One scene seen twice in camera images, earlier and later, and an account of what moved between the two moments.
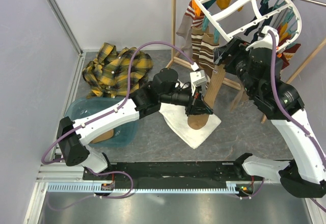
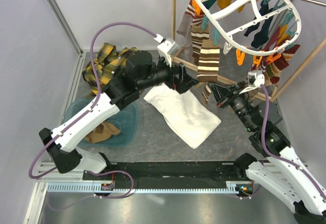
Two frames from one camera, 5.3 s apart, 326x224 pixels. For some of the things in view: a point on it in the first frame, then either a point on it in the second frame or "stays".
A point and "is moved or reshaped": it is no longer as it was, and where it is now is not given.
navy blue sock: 264,8 stays
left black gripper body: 190,109 → 178,83
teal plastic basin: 124,135 stays
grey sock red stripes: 191,20 stays
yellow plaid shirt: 108,75 stays
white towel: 177,118 stays
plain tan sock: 197,121 → 94,136
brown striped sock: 207,62 is moved or reshaped
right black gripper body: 238,64 → 231,94
